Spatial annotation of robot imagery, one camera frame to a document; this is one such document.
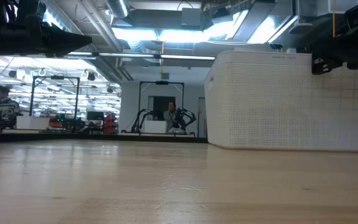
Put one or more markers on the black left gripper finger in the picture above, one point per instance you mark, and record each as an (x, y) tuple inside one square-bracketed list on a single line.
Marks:
[(61, 40)]

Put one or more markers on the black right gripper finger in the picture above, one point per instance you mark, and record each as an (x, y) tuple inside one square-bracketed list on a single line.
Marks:
[(331, 48)]

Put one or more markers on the black background robot arm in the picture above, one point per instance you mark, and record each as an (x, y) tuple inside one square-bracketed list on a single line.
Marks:
[(186, 113), (141, 116)]

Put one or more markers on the white perforated plastic bin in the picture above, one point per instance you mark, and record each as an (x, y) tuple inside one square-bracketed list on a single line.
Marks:
[(275, 102)]

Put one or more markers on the white background bin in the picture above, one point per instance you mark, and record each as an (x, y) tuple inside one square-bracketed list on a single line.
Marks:
[(33, 123), (155, 127)]

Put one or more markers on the yellow vertical pipe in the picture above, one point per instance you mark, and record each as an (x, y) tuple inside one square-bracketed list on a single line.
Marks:
[(333, 18)]

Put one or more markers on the person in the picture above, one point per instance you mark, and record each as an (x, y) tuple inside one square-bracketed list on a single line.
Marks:
[(8, 109), (170, 116)]

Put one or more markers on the red cabinet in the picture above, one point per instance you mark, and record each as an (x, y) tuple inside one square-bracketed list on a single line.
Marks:
[(110, 124)]

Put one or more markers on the long ceiling light bar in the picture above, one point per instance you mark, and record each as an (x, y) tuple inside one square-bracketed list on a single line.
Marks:
[(185, 57)]

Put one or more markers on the grey ceiling box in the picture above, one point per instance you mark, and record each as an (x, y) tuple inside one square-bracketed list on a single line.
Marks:
[(191, 17)]

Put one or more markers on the black background rig frame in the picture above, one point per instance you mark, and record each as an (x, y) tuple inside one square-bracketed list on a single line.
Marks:
[(54, 77), (162, 82)]

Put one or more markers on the black dome camera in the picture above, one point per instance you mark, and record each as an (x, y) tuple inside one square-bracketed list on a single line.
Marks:
[(276, 46)]

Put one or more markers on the silver ventilation duct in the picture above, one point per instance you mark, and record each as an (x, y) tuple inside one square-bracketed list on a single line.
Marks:
[(117, 7)]

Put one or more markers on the black aluminium table frame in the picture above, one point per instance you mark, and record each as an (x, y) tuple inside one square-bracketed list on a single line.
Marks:
[(104, 137)]

